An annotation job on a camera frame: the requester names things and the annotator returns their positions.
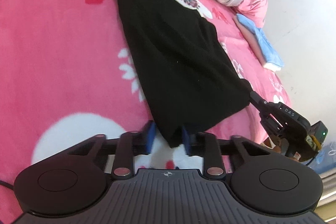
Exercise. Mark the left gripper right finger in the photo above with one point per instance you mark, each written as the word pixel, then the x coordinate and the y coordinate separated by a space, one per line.
pixel 188 141

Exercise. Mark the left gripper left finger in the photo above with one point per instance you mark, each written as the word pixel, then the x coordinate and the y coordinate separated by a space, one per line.
pixel 148 134

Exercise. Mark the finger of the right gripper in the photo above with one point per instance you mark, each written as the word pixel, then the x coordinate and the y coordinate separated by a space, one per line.
pixel 257 101

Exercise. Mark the black garment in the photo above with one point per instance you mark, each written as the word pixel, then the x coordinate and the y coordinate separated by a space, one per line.
pixel 186 76

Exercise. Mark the person right hand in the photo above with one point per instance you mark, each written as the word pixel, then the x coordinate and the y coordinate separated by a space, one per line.
pixel 282 146

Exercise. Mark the folded blue garment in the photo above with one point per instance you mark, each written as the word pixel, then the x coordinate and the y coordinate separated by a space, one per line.
pixel 265 42

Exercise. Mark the pink floral bed sheet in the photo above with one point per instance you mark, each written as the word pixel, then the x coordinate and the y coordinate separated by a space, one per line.
pixel 67 74

